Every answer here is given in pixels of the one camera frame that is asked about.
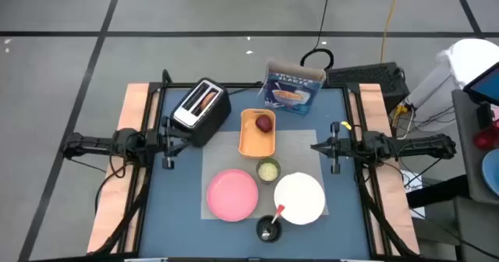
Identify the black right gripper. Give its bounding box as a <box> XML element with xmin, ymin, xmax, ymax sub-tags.
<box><xmin>310</xmin><ymin>121</ymin><xmax>366</xmax><ymax>175</ymax></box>

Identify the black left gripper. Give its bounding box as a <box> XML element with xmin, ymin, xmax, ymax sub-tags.
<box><xmin>150</xmin><ymin>115</ymin><xmax>195</xmax><ymax>170</ymax></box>

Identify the blue cereal box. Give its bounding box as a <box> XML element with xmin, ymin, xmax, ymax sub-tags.
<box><xmin>257</xmin><ymin>58</ymin><xmax>327</xmax><ymax>116</ymax></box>

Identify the orange-handled metal spoon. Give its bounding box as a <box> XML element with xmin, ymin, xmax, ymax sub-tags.
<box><xmin>268</xmin><ymin>204</ymin><xmax>286</xmax><ymax>239</ymax></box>

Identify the black two-slot toaster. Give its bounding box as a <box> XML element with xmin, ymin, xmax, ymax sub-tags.
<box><xmin>170</xmin><ymin>77</ymin><xmax>232</xmax><ymax>148</ymax></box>

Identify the beige woven placemat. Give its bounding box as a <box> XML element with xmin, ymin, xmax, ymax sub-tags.
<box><xmin>200</xmin><ymin>129</ymin><xmax>329</xmax><ymax>220</ymax></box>

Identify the brown toast slice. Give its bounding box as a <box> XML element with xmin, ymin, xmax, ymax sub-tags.
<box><xmin>200</xmin><ymin>91</ymin><xmax>218</xmax><ymax>117</ymax></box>

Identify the white bowl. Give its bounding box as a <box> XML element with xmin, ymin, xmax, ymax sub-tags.
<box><xmin>273</xmin><ymin>172</ymin><xmax>327</xmax><ymax>226</ymax></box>

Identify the green glass cup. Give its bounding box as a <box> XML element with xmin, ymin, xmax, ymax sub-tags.
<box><xmin>256</xmin><ymin>157</ymin><xmax>281</xmax><ymax>184</ymax></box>

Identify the wooden side board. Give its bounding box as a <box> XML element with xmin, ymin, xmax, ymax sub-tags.
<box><xmin>349</xmin><ymin>83</ymin><xmax>420</xmax><ymax>255</ymax></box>
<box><xmin>87</xmin><ymin>83</ymin><xmax>161</xmax><ymax>253</ymax></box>

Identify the orange plastic tray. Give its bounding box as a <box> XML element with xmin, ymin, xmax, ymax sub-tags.
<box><xmin>238</xmin><ymin>108</ymin><xmax>277</xmax><ymax>160</ymax></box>

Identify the pink plate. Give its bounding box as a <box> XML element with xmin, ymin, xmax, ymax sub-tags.
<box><xmin>206</xmin><ymin>168</ymin><xmax>260</xmax><ymax>223</ymax></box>

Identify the black computer case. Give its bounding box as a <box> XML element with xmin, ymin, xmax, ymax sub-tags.
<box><xmin>325</xmin><ymin>62</ymin><xmax>411</xmax><ymax>113</ymax></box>

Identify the white paper sheet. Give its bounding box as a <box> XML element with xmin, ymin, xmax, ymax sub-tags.
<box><xmin>401</xmin><ymin>170</ymin><xmax>425</xmax><ymax>218</ymax></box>

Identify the black mesh cup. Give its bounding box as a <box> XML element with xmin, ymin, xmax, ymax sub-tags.
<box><xmin>255</xmin><ymin>214</ymin><xmax>282</xmax><ymax>243</ymax></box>

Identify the grey side table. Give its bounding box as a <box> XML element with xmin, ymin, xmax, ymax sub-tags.
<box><xmin>451</xmin><ymin>88</ymin><xmax>499</xmax><ymax>207</ymax></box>

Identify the red round object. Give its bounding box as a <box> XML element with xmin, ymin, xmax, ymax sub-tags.
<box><xmin>473</xmin><ymin>121</ymin><xmax>499</xmax><ymax>150</ymax></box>

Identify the white trash bin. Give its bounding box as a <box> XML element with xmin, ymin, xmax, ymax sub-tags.
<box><xmin>405</xmin><ymin>38</ymin><xmax>499</xmax><ymax>133</ymax></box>

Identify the blue plate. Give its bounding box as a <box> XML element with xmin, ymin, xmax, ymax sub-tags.
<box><xmin>481</xmin><ymin>148</ymin><xmax>499</xmax><ymax>197</ymax></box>

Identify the black tablet screen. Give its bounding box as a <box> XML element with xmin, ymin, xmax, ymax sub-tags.
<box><xmin>462</xmin><ymin>61</ymin><xmax>499</xmax><ymax>107</ymax></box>

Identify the black toaster power cord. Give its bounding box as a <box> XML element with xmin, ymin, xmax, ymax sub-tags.
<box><xmin>228</xmin><ymin>81</ymin><xmax>263</xmax><ymax>96</ymax></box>

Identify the black table frame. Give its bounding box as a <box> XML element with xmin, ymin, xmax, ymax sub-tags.
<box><xmin>91</xmin><ymin>69</ymin><xmax>420</xmax><ymax>260</ymax></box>

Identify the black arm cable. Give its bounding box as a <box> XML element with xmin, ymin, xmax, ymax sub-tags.
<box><xmin>94</xmin><ymin>152</ymin><xmax>132</xmax><ymax>216</ymax></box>

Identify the tangled cable bundle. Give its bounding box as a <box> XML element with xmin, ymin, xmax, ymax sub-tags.
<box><xmin>389</xmin><ymin>104</ymin><xmax>457</xmax><ymax>140</ymax></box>

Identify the black floor cable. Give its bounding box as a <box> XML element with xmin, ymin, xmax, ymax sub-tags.
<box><xmin>299</xmin><ymin>0</ymin><xmax>335</xmax><ymax>72</ymax></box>

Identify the yellow floor cable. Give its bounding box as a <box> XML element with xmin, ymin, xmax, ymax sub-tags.
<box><xmin>380</xmin><ymin>0</ymin><xmax>405</xmax><ymax>64</ymax></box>

